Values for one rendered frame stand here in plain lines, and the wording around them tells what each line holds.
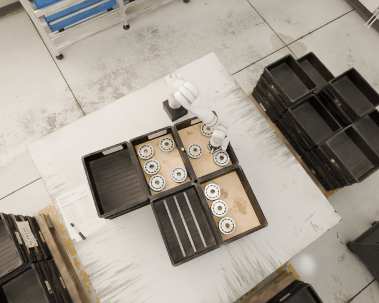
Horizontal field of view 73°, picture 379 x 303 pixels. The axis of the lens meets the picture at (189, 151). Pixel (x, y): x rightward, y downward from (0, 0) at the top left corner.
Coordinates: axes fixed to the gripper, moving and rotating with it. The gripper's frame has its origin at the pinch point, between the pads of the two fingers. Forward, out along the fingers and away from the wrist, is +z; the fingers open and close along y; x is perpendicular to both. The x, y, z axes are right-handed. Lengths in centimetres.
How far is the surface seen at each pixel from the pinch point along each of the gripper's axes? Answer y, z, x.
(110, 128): 8, 15, -75
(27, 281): 127, 47, -89
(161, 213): 51, 3, -15
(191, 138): -1.8, 2.3, -16.2
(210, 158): 6.5, 2.4, 0.7
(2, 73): -26, 85, -238
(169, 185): 33.3, 2.4, -17.6
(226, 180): 16.4, 2.4, 15.5
